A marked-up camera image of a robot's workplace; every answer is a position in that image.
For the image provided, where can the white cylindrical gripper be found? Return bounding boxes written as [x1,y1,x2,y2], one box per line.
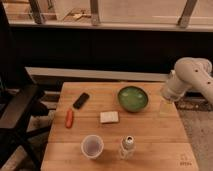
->
[159,70,187,116]

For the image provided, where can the clear plastic bottle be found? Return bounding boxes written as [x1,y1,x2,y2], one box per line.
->
[119,136,135,159]

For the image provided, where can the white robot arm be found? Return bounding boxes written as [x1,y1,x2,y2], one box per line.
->
[160,57,213,114]

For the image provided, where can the green bowl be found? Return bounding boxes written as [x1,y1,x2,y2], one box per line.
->
[117,86,149,113]

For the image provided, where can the white sponge block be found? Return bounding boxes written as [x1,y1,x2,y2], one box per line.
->
[100,111,119,124]

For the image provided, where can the black rectangular device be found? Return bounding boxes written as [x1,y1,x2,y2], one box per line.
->
[73,93,89,109]

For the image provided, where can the clear plastic cup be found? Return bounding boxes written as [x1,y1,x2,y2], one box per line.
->
[81,135,104,160]

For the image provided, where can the orange red marker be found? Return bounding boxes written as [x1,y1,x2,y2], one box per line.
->
[65,109,73,128]

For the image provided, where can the black chair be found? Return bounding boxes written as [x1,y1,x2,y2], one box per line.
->
[0,0,50,171]

